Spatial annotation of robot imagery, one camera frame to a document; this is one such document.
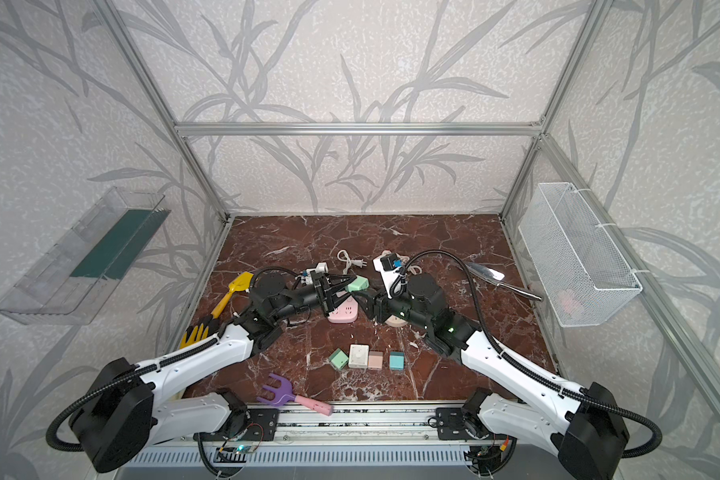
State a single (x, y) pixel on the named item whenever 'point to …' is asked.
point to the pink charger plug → (375, 360)
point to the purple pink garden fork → (283, 394)
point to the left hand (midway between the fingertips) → (359, 277)
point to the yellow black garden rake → (199, 331)
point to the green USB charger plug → (359, 283)
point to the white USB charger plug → (358, 356)
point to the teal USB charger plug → (397, 360)
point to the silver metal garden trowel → (497, 277)
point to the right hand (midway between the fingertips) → (363, 278)
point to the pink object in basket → (569, 303)
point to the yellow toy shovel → (239, 284)
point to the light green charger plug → (339, 358)
